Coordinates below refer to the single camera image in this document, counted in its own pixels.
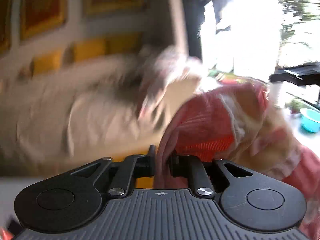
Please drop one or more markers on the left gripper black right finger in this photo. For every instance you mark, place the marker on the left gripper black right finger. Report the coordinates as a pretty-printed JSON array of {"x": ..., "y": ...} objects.
[{"x": 192, "y": 169}]

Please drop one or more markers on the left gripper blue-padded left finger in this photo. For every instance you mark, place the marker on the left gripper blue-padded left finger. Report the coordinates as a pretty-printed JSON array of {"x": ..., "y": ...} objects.
[{"x": 132, "y": 168}]

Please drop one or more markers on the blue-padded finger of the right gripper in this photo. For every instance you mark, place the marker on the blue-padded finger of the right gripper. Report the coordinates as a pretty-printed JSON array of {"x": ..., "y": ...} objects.
[{"x": 303, "y": 75}]

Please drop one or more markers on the pink ribbed child's dress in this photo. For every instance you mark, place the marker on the pink ribbed child's dress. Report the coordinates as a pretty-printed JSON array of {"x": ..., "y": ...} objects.
[{"x": 236, "y": 122}]

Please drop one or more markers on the turquoise plastic basin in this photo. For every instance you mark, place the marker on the turquoise plastic basin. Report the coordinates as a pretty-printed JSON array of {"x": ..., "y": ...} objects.
[{"x": 310, "y": 120}]

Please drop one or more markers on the floral pink blanket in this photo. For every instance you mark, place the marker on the floral pink blanket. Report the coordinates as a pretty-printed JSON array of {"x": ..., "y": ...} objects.
[{"x": 169, "y": 77}]

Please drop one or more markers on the beige covered sofa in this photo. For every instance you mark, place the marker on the beige covered sofa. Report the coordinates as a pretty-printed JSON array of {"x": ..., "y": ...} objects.
[{"x": 56, "y": 122}]

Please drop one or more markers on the yellow cushion right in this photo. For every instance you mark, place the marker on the yellow cushion right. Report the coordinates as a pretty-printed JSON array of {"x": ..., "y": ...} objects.
[{"x": 124, "y": 43}]

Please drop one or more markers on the yellow cushion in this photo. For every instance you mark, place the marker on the yellow cushion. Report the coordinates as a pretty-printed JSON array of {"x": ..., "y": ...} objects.
[
  {"x": 47, "y": 62},
  {"x": 89, "y": 49},
  {"x": 124, "y": 43}
]

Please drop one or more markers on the yellow cushion middle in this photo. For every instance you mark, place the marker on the yellow cushion middle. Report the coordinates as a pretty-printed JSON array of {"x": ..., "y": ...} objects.
[{"x": 89, "y": 49}]

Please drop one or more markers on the yellow cushion left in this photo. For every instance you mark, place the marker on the yellow cushion left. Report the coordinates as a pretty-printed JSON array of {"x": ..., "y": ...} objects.
[{"x": 47, "y": 62}]

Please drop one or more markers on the framed picture gold frame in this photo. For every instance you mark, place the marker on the framed picture gold frame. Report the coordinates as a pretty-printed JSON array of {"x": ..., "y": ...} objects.
[{"x": 40, "y": 16}]

